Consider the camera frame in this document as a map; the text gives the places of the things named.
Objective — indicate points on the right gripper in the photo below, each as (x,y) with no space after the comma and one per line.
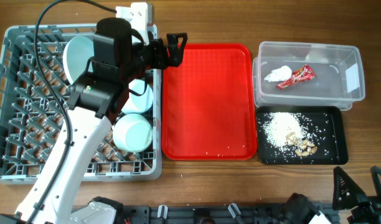
(370,209)

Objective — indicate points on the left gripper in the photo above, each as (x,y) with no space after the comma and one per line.
(175,52)

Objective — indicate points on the light blue bowl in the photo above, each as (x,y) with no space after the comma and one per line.
(138,104)

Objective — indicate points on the rice and peanut leftovers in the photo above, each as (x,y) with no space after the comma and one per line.
(291,135)

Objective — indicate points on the light blue round plate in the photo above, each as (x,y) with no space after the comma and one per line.
(75,57)

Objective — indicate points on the mint green bowl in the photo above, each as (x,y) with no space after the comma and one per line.
(132,133)

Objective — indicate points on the white tissue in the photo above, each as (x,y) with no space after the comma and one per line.
(279,75)

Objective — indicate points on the red snack wrapper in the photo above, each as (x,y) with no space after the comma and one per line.
(302,74)

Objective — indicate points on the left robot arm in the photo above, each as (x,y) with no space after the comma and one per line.
(97,96)

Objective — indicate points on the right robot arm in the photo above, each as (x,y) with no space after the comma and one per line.
(299,209)

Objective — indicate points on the grey plastic dishwasher rack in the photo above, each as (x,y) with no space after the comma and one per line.
(30,120)

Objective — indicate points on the black plastic tray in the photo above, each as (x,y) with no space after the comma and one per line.
(333,152)

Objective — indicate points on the red plastic serving tray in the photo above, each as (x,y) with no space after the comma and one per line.
(208,111)

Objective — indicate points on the clear plastic bin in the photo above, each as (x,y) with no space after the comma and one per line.
(339,79)

